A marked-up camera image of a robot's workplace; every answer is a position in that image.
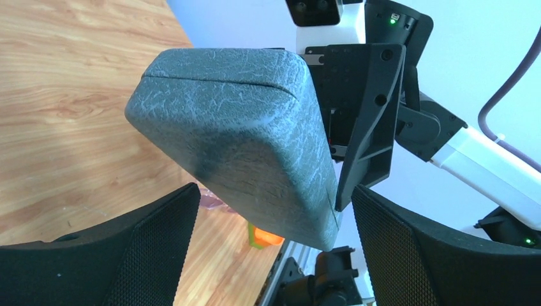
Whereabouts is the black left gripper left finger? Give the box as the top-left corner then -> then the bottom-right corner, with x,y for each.
1,183 -> 200,305

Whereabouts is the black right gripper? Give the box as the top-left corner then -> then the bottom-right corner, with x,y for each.
302,43 -> 468,212

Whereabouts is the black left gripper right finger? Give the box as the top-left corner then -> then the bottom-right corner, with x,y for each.
352,185 -> 540,305

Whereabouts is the grey glasses case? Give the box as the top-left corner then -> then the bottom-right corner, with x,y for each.
124,48 -> 341,251

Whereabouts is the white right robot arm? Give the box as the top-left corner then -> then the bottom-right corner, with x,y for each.
286,1 -> 540,231

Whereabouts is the orange tape dispenser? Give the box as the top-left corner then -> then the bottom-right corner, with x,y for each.
248,223 -> 285,249

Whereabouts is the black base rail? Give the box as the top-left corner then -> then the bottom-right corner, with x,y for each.
255,240 -> 375,305

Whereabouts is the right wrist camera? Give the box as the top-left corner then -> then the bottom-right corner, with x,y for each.
285,0 -> 343,27

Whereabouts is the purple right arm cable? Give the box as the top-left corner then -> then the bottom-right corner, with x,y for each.
478,29 -> 541,174

